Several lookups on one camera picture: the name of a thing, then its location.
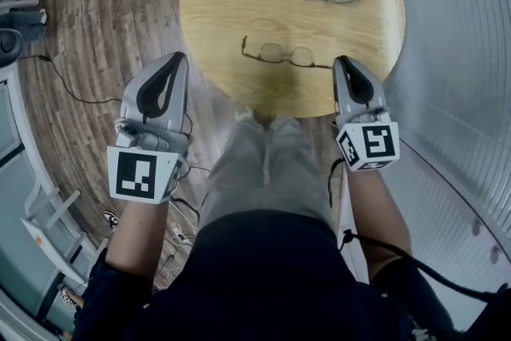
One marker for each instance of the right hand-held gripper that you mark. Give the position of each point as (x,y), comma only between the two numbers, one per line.
(375,143)

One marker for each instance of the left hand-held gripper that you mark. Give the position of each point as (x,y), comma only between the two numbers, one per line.
(133,175)

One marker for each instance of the black-framed eyeglasses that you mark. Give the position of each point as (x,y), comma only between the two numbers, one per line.
(271,52)

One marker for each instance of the person's right forearm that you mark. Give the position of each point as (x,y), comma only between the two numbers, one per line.
(379,211)

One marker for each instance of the person's left forearm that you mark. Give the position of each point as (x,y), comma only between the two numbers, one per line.
(135,235)

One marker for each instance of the black shoulder bag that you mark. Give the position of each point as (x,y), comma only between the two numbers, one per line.
(493,315)

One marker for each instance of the person's left white shoe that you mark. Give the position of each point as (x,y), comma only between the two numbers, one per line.
(243,113)

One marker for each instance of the person's grey trousers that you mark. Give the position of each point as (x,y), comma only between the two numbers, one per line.
(271,171)

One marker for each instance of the metal glass door knob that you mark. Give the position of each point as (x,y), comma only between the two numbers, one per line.
(495,254)
(475,227)

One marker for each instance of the person's dark blue shirt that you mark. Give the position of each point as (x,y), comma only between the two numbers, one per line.
(259,283)

